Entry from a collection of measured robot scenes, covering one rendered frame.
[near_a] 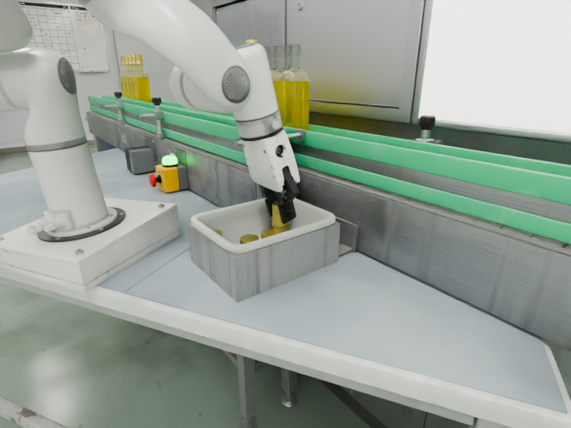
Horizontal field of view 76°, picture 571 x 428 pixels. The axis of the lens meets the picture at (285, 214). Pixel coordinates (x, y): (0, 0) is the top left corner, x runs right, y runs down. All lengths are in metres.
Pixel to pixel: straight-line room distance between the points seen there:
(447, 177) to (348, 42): 0.47
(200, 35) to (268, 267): 0.34
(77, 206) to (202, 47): 0.40
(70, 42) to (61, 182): 5.99
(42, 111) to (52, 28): 5.96
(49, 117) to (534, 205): 0.73
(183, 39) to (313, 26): 0.62
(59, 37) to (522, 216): 6.47
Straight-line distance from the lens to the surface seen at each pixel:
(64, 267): 0.70
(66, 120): 0.74
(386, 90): 0.88
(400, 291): 0.64
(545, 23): 0.74
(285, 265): 0.62
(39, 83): 0.72
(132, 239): 0.73
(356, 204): 0.71
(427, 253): 0.64
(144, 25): 0.49
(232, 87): 0.50
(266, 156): 0.61
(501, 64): 0.76
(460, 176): 0.60
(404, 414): 1.20
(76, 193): 0.75
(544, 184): 0.56
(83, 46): 6.72
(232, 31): 1.47
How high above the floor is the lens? 1.08
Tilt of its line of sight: 21 degrees down
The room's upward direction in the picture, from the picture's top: straight up
